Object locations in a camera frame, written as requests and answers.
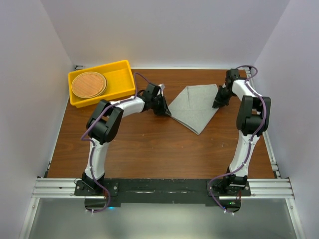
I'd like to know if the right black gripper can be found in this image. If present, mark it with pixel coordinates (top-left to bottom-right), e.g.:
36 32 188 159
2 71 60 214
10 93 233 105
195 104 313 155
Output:
213 85 235 108

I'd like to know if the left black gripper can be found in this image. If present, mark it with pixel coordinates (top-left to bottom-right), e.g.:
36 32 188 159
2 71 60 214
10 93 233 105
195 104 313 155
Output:
151 94 171 116

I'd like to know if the grey cloth napkin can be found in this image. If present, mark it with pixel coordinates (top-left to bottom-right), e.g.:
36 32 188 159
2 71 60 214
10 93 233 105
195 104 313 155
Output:
168 84 218 135

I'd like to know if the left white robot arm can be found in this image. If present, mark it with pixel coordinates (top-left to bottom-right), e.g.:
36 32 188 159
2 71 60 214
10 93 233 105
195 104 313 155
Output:
81 83 171 195

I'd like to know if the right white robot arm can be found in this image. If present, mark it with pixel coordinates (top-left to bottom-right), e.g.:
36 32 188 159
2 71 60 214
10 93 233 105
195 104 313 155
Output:
209 68 271 196

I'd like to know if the round woven coaster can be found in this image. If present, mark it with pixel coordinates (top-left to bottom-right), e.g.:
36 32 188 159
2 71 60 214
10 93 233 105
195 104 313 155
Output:
71 72 107 99

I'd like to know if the yellow plastic bin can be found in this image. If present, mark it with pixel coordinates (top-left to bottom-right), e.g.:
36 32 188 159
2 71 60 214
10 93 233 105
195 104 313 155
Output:
68 60 136 108

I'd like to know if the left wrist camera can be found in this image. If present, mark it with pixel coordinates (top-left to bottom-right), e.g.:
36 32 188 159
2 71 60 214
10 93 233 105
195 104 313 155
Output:
158 84 165 96

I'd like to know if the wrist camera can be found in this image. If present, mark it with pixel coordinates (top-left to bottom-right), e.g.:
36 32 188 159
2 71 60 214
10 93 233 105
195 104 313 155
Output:
158 84 165 96
226 69 241 80

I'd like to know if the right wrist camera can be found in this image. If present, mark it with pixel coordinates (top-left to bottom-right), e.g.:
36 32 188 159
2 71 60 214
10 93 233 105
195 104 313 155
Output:
226 69 241 80

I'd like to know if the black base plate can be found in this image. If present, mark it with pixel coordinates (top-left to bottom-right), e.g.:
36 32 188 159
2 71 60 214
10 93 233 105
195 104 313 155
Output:
74 179 251 212

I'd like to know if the aluminium frame rail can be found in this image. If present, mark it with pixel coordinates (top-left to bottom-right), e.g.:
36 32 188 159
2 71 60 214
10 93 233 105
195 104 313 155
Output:
19 178 306 239

